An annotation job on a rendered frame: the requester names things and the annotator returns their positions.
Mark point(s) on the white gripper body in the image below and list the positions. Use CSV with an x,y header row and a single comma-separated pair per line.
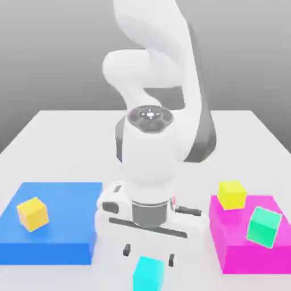
x,y
113,230

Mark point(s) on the small orange-yellow cube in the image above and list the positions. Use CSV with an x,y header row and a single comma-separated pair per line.
x,y
33,214

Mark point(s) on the small green cube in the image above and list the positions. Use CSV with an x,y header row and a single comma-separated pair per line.
x,y
263,227

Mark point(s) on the large magenta box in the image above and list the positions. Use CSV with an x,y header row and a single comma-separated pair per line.
x,y
234,254

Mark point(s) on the small cyan cube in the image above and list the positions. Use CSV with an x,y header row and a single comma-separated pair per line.
x,y
147,275

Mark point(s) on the large blue box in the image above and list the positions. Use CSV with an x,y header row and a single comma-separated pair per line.
x,y
66,218

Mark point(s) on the small lemon yellow cube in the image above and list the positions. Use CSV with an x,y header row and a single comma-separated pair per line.
x,y
232,195

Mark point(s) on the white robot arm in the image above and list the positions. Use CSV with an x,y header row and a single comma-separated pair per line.
x,y
147,156

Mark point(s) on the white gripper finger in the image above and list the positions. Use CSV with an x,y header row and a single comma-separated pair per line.
x,y
126,250
171,259

